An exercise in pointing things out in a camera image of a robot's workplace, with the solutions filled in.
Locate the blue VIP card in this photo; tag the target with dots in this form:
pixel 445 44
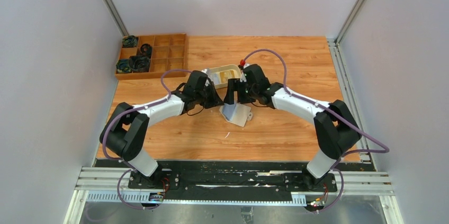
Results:
pixel 228 111

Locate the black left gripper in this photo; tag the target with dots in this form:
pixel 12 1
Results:
pixel 216 100

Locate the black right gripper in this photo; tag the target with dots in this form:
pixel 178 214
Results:
pixel 233 85

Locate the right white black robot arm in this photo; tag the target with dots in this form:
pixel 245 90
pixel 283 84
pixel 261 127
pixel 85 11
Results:
pixel 335 127

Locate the beige plastic tray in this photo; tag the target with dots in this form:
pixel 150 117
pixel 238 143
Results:
pixel 221 68

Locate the aluminium rail frame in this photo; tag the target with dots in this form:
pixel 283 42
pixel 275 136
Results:
pixel 363 195

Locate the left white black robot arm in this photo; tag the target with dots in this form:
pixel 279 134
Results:
pixel 124 134

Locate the black coiled cable small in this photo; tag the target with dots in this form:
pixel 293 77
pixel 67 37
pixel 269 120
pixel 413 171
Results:
pixel 145 50

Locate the yellow card in tray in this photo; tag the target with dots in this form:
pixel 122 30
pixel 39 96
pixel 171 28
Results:
pixel 225 75

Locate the black coiled cable large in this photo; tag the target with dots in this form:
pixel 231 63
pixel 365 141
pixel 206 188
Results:
pixel 139 64

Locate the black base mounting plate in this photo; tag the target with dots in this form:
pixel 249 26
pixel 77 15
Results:
pixel 233 181

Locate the white card in tray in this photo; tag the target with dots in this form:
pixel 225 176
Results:
pixel 214 76

